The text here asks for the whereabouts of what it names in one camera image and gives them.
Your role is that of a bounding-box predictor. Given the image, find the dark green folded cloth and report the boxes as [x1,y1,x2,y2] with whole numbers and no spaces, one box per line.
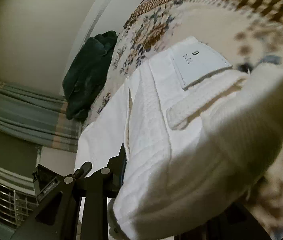
[62,30,117,122]

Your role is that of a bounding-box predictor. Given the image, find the metal window grille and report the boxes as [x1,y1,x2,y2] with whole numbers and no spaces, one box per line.
[0,183,37,229]

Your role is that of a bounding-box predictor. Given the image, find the white pants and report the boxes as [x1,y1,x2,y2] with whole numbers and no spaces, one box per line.
[75,37,283,239]

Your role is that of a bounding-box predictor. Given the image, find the grey striped curtain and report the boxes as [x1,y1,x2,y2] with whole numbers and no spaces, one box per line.
[0,80,80,153]

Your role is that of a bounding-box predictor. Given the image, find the floral bed sheet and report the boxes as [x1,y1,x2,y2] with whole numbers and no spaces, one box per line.
[85,0,283,239]

